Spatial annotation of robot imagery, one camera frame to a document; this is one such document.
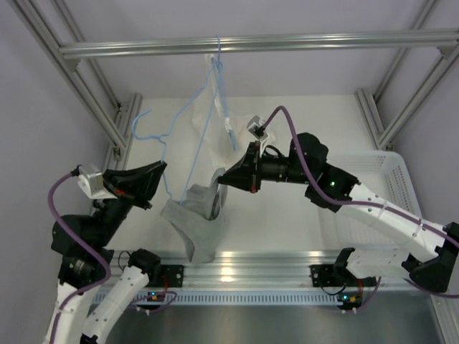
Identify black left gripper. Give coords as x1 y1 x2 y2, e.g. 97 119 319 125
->
92 161 166 247

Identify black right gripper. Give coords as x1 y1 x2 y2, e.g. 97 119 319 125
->
219 142 313 196

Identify light blue wire hanger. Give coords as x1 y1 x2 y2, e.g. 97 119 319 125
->
131 62 222 205

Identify grey tank top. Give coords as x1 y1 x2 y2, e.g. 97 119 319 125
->
161 168 227 264

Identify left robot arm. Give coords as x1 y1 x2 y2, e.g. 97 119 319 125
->
44 161 228 343

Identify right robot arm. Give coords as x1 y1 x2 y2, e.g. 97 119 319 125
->
247 129 458 299

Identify light blue hanger with garment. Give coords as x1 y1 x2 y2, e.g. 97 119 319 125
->
212 36 236 151

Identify white hanging garment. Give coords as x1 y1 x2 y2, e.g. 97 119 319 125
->
191 54 234 158

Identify white plastic basket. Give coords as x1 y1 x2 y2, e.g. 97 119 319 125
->
317 151 430 252

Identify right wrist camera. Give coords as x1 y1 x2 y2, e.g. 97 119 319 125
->
246 115 275 153

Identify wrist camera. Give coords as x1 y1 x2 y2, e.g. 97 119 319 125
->
77 164 116 200
246 115 275 153

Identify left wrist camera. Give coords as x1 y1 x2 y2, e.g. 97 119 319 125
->
77 164 116 200

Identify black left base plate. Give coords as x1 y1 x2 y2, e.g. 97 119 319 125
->
158 264 185 289

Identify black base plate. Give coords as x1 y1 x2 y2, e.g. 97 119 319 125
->
158 264 185 289
309 264 377 296

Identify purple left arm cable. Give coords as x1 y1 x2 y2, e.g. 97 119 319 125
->
48 170 112 312

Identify white slotted cable duct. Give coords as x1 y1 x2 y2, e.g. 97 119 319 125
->
133 291 343 306

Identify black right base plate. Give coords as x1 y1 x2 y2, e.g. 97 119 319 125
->
309 264 377 296

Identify aluminium frame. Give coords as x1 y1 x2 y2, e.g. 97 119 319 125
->
6 0 459 344

